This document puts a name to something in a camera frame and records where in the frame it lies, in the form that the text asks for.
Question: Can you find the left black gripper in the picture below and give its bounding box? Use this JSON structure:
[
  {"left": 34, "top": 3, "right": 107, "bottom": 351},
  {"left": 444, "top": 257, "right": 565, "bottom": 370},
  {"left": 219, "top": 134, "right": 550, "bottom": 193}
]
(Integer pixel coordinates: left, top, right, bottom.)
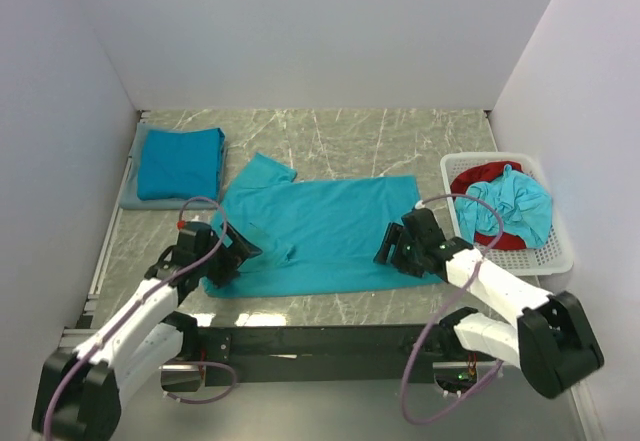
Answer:
[{"left": 196, "top": 222, "right": 261, "bottom": 289}]

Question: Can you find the teal t shirt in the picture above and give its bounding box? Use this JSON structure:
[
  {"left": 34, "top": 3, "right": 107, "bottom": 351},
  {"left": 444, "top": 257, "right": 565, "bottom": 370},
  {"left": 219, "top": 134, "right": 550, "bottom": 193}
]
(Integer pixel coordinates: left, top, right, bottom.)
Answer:
[{"left": 202, "top": 154, "right": 439, "bottom": 299}]

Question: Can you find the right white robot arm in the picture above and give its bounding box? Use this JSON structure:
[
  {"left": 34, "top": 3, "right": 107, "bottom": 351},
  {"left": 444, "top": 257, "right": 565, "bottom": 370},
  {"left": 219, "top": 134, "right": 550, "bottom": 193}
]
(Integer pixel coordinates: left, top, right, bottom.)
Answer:
[{"left": 374, "top": 208, "right": 604, "bottom": 399}]

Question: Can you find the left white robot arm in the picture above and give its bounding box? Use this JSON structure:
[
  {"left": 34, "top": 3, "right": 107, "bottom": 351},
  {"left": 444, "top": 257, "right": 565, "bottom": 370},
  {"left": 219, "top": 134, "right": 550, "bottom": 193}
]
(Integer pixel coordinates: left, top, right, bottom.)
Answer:
[{"left": 32, "top": 221, "right": 262, "bottom": 440}]

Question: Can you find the folded blue t shirt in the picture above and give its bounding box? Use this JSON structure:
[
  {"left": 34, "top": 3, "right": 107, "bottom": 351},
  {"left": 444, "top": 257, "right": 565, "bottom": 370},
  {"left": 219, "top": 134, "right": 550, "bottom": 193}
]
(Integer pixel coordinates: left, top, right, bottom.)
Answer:
[{"left": 137, "top": 128, "right": 225, "bottom": 201}]

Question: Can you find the black base beam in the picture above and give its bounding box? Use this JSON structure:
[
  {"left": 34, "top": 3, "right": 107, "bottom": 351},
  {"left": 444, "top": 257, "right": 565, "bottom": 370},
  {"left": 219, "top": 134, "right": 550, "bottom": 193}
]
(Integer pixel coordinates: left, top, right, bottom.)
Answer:
[{"left": 159, "top": 323, "right": 501, "bottom": 393}]

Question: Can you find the folded grey t shirt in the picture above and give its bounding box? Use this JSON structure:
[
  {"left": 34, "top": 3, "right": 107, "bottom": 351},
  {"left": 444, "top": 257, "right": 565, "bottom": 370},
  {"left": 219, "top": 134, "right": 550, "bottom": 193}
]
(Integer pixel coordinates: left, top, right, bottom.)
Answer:
[{"left": 119, "top": 123, "right": 226, "bottom": 210}]

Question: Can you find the red t shirt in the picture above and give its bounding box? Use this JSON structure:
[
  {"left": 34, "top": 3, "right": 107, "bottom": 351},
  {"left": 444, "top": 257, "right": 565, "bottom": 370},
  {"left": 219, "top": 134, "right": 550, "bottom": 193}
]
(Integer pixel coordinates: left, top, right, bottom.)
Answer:
[{"left": 450, "top": 161, "right": 526, "bottom": 251}]

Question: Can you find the white plastic basket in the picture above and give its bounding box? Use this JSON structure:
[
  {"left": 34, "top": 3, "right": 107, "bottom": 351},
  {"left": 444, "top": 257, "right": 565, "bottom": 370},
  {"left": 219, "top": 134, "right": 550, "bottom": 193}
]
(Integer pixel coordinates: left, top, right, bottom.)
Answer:
[{"left": 440, "top": 152, "right": 574, "bottom": 277}]

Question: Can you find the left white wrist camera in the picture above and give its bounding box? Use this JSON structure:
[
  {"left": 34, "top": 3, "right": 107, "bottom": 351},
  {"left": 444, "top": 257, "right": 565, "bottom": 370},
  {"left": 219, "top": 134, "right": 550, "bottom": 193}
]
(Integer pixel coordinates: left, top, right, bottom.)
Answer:
[{"left": 176, "top": 219, "right": 211, "bottom": 231}]

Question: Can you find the aluminium frame rail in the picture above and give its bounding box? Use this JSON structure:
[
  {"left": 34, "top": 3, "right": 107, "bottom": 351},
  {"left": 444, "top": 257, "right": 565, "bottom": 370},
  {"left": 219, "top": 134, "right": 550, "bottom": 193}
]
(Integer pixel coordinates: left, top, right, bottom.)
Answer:
[{"left": 49, "top": 110, "right": 146, "bottom": 352}]

